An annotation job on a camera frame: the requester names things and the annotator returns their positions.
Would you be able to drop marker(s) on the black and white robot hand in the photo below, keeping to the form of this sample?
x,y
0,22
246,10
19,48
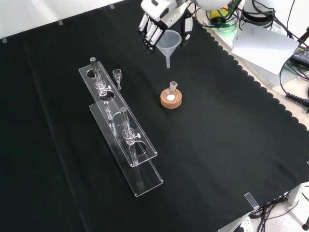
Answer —
x,y
158,14

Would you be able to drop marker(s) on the clear plastic funnel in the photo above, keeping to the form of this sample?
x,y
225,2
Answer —
x,y
169,41

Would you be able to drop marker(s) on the small glass weighing funnel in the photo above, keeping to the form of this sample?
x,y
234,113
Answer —
x,y
117,75

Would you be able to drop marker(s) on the clear acrylic funnel stand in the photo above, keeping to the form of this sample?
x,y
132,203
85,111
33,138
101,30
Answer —
x,y
116,120

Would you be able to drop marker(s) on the yellow stop button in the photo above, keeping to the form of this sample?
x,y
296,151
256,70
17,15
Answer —
x,y
218,15

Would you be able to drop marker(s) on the round-bottom glass flask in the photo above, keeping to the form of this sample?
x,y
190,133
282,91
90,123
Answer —
x,y
171,93

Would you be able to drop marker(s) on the white paper sheet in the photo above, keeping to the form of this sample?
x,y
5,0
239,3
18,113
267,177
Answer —
x,y
263,47

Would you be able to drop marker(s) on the black cloth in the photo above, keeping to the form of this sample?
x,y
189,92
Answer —
x,y
135,125

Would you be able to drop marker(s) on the black power adapter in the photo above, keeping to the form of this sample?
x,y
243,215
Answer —
x,y
300,54

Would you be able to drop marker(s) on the clear tape strip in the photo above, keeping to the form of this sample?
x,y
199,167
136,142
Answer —
x,y
251,200

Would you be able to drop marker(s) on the white power strip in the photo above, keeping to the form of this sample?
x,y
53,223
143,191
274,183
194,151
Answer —
x,y
242,223

